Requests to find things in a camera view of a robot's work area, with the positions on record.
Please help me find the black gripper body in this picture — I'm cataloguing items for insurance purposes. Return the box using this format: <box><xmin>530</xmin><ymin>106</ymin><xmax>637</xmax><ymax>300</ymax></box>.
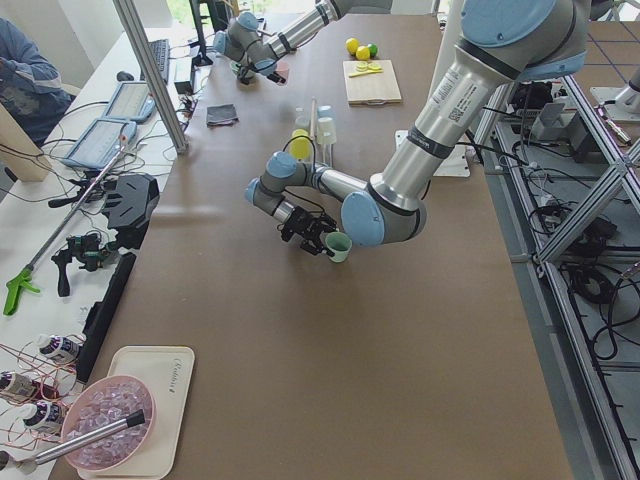
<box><xmin>235</xmin><ymin>62</ymin><xmax>258</xmax><ymax>84</ymax></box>
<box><xmin>280</xmin><ymin>207</ymin><xmax>337</xmax><ymax>250</ymax></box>

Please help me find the green cup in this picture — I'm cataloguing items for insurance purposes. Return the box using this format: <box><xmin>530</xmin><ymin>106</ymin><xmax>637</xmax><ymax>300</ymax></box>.
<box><xmin>325</xmin><ymin>231</ymin><xmax>352</xmax><ymax>263</ymax></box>

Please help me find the pink cup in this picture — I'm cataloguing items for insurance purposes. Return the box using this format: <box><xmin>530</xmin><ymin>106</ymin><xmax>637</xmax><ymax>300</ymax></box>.
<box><xmin>269</xmin><ymin>61</ymin><xmax>290</xmax><ymax>85</ymax></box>

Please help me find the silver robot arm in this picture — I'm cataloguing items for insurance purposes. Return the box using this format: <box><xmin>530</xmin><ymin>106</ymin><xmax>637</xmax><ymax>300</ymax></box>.
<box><xmin>213</xmin><ymin>0</ymin><xmax>393</xmax><ymax>84</ymax></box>
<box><xmin>245</xmin><ymin>1</ymin><xmax>591</xmax><ymax>246</ymax></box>

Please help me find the grey cup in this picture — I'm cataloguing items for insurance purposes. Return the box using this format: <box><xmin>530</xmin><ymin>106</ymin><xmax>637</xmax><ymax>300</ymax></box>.
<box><xmin>294</xmin><ymin>107</ymin><xmax>311</xmax><ymax>133</ymax></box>

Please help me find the yellow cup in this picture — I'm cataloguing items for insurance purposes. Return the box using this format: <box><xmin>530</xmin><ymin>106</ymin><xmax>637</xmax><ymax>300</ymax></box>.
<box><xmin>289</xmin><ymin>129</ymin><xmax>312</xmax><ymax>160</ymax></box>

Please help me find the light blue cup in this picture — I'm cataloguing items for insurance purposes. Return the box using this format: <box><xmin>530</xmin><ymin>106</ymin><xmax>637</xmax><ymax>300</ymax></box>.
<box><xmin>317</xmin><ymin>105</ymin><xmax>334</xmax><ymax>118</ymax></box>

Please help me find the white cup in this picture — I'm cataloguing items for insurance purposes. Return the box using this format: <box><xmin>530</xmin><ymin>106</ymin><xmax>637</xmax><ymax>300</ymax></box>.
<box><xmin>316</xmin><ymin>118</ymin><xmax>337</xmax><ymax>146</ymax></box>

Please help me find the grey folded cloth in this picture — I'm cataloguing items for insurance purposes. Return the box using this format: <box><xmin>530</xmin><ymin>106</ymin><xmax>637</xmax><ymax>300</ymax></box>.
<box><xmin>206</xmin><ymin>104</ymin><xmax>239</xmax><ymax>127</ymax></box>

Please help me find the black keyboard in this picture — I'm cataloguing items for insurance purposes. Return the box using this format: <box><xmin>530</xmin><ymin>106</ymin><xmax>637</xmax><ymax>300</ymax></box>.
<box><xmin>148</xmin><ymin>39</ymin><xmax>170</xmax><ymax>83</ymax></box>

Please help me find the yellow lemon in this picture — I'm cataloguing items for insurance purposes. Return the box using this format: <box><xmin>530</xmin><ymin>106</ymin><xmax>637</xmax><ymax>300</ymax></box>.
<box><xmin>355</xmin><ymin>45</ymin><xmax>371</xmax><ymax>61</ymax></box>
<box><xmin>345</xmin><ymin>37</ymin><xmax>360</xmax><ymax>55</ymax></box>

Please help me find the teach pendant tablet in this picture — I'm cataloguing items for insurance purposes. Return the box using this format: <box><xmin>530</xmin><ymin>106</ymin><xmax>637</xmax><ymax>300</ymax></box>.
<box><xmin>103</xmin><ymin>81</ymin><xmax>156</xmax><ymax>123</ymax></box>
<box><xmin>60</xmin><ymin>118</ymin><xmax>137</xmax><ymax>170</ymax></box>

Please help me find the yellow plastic knife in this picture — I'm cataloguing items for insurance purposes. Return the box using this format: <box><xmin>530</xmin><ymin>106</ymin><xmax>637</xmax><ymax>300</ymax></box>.
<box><xmin>348</xmin><ymin>69</ymin><xmax>383</xmax><ymax>78</ymax></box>

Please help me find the bamboo cutting board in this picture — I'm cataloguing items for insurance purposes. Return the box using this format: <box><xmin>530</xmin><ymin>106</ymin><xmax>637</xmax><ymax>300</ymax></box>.
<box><xmin>342</xmin><ymin>59</ymin><xmax>402</xmax><ymax>106</ymax></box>

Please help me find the black controller housing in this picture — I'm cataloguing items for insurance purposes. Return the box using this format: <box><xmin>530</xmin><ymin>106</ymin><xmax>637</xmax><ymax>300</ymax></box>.
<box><xmin>102</xmin><ymin>173</ymin><xmax>159</xmax><ymax>249</ymax></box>

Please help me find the cream plastic tray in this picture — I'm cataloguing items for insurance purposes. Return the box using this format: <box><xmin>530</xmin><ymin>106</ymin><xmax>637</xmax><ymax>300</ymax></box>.
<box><xmin>78</xmin><ymin>346</ymin><xmax>195</xmax><ymax>479</ymax></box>

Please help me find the seated man blue hoodie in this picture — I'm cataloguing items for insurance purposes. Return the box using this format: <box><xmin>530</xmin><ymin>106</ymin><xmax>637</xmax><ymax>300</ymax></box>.
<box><xmin>1</xmin><ymin>18</ymin><xmax>72</xmax><ymax>147</ymax></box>

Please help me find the pink bowl of ice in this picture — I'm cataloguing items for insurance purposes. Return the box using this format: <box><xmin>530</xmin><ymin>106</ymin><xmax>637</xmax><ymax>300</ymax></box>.
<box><xmin>60</xmin><ymin>374</ymin><xmax>157</xmax><ymax>472</ymax></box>

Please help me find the white wire cup rack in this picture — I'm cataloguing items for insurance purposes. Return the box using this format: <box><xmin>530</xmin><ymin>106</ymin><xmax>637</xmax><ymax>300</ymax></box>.
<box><xmin>288</xmin><ymin>97</ymin><xmax>337</xmax><ymax>167</ymax></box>

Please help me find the aluminium frame post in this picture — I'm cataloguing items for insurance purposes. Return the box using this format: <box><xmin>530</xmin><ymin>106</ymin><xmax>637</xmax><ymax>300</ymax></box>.
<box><xmin>113</xmin><ymin>0</ymin><xmax>188</xmax><ymax>155</ymax></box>

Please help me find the green handled reach grabber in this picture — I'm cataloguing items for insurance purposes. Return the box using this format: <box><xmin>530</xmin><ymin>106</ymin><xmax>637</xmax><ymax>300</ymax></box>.
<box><xmin>3</xmin><ymin>134</ymin><xmax>131</xmax><ymax>316</ymax></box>

